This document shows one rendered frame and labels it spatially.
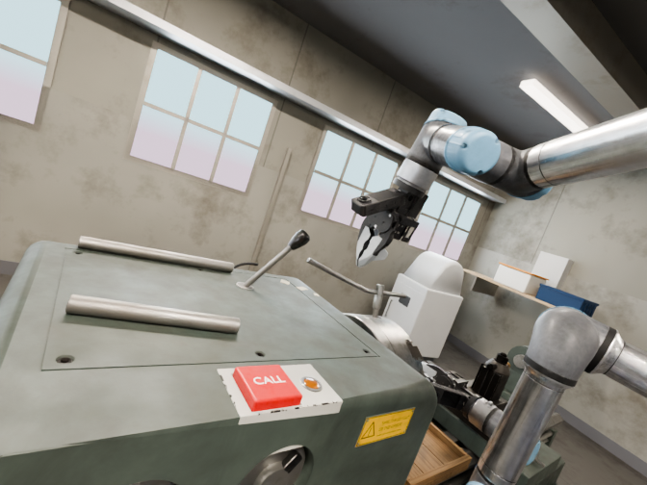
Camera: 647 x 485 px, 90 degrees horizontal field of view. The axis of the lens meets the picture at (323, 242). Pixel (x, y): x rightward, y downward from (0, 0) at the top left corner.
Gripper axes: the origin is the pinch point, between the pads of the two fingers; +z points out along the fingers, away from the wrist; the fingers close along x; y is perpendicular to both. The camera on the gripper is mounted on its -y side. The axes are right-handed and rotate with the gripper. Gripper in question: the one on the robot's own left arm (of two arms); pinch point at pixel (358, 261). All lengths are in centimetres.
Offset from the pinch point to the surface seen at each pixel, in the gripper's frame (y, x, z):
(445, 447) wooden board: 50, -24, 44
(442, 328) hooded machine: 330, 125, 123
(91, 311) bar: -48, -12, 8
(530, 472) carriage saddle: 66, -40, 36
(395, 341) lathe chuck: 11.6, -11.9, 12.5
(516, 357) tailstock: 118, -6, 28
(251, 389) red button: -34.1, -27.5, 4.2
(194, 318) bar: -36.8, -13.8, 6.8
